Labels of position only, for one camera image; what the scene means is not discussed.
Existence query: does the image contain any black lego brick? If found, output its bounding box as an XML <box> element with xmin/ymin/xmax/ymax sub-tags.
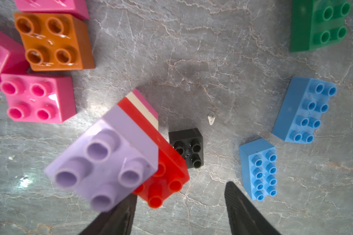
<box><xmin>168</xmin><ymin>128</ymin><xmax>204</xmax><ymax>168</ymax></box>

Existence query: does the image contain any lilac lego brick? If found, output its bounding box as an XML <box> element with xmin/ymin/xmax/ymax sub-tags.
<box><xmin>44</xmin><ymin>105</ymin><xmax>158</xmax><ymax>212</ymax></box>

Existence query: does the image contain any pink lego brick bottom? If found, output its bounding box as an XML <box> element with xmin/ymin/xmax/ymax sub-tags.
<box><xmin>0</xmin><ymin>73</ymin><xmax>76</xmax><ymax>123</ymax></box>

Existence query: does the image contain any blue lego brick lower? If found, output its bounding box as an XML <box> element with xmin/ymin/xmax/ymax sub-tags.
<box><xmin>239</xmin><ymin>139</ymin><xmax>277</xmax><ymax>201</ymax></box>

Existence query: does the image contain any pink lego brick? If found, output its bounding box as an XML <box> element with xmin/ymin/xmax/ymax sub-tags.
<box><xmin>0</xmin><ymin>73</ymin><xmax>76</xmax><ymax>123</ymax></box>
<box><xmin>132</xmin><ymin>89</ymin><xmax>158</xmax><ymax>120</ymax></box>
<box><xmin>0</xmin><ymin>31</ymin><xmax>30</xmax><ymax>82</ymax></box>
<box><xmin>15</xmin><ymin>0</ymin><xmax>89</xmax><ymax>20</ymax></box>

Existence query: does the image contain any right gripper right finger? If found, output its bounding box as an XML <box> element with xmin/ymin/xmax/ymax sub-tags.
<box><xmin>225</xmin><ymin>182</ymin><xmax>280</xmax><ymax>235</ymax></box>

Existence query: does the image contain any blue lego brick upper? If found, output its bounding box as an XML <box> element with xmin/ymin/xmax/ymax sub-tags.
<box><xmin>272</xmin><ymin>77</ymin><xmax>337</xmax><ymax>144</ymax></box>

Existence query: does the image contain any pink lego brick top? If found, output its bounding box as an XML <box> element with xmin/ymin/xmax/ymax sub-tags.
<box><xmin>15</xmin><ymin>0</ymin><xmax>89</xmax><ymax>20</ymax></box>

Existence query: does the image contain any orange lego brick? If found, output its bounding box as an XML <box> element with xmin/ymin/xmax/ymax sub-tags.
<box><xmin>14</xmin><ymin>12</ymin><xmax>95</xmax><ymax>71</ymax></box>

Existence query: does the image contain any red lego brick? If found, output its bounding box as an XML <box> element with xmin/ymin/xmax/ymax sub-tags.
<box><xmin>118</xmin><ymin>98</ymin><xmax>190</xmax><ymax>209</ymax></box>

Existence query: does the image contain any blue lego brick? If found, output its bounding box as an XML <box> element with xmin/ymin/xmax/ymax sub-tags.
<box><xmin>239</xmin><ymin>139</ymin><xmax>277</xmax><ymax>201</ymax></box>
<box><xmin>272</xmin><ymin>77</ymin><xmax>337</xmax><ymax>144</ymax></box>

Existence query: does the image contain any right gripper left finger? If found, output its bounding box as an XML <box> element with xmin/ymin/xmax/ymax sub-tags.
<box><xmin>79</xmin><ymin>194</ymin><xmax>138</xmax><ymax>235</ymax></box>

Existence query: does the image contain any cream lego brick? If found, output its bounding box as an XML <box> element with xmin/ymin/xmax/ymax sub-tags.
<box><xmin>126</xmin><ymin>92</ymin><xmax>158</xmax><ymax>130</ymax></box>

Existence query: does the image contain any green lego brick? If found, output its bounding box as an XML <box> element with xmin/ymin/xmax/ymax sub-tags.
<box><xmin>290</xmin><ymin>0</ymin><xmax>352</xmax><ymax>52</ymax></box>

